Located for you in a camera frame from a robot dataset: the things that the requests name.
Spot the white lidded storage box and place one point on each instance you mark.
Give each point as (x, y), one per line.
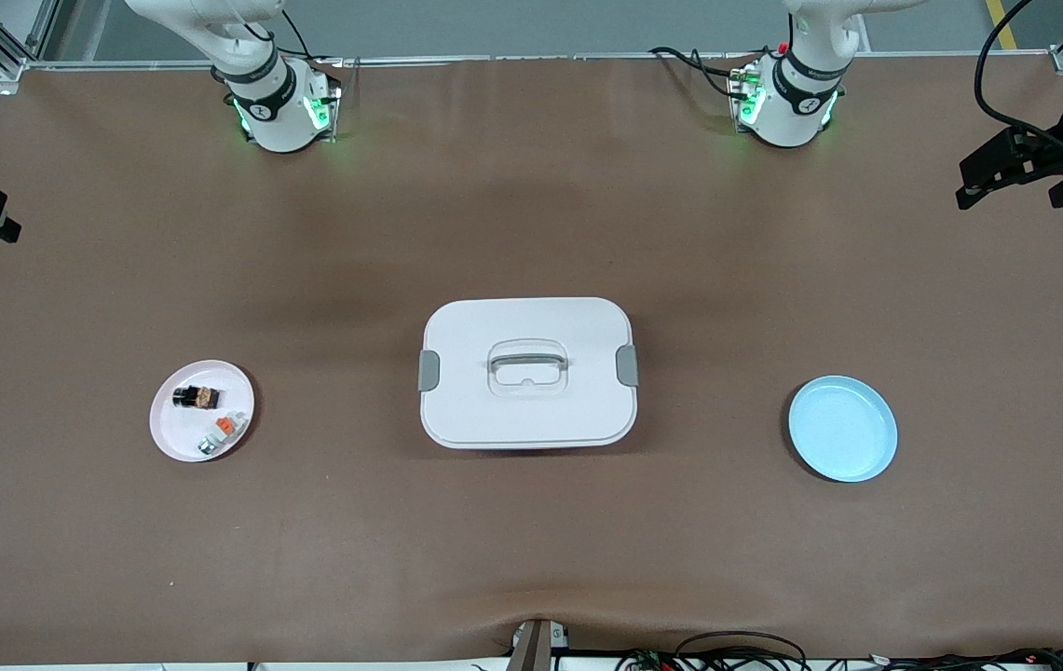
(531, 419)

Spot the pink round plate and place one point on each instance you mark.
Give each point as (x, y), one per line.
(177, 429)

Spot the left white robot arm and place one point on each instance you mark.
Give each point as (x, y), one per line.
(792, 116)

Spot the black orange switch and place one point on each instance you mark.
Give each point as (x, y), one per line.
(186, 398)

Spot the light blue round plate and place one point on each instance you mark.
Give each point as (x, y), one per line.
(843, 429)

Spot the brown table mat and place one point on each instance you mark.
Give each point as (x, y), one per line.
(531, 186)

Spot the white orange switch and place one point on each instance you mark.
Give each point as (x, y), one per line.
(225, 427)

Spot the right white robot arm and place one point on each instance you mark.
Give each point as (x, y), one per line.
(261, 112)

